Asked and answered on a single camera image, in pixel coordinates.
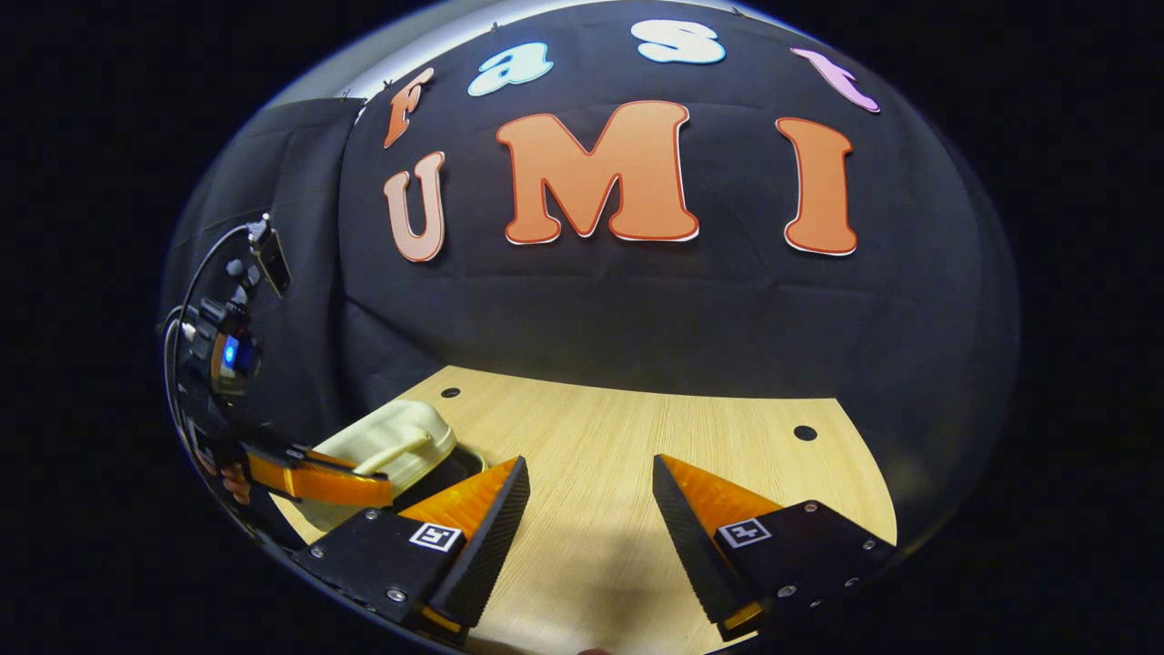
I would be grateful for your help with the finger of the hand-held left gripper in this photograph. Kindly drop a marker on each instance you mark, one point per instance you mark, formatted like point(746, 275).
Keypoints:
point(309, 451)
point(318, 484)

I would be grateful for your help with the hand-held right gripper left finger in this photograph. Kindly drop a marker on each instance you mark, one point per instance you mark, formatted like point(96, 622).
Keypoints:
point(491, 537)

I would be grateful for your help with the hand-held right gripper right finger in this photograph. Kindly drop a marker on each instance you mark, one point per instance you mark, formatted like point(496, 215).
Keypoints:
point(691, 537)

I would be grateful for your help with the pale yellow suitcase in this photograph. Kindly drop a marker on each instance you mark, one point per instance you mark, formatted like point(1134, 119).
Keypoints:
point(400, 437)

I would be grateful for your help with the black backdrop cloth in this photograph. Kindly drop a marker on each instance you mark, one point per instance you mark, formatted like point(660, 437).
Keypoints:
point(637, 309)

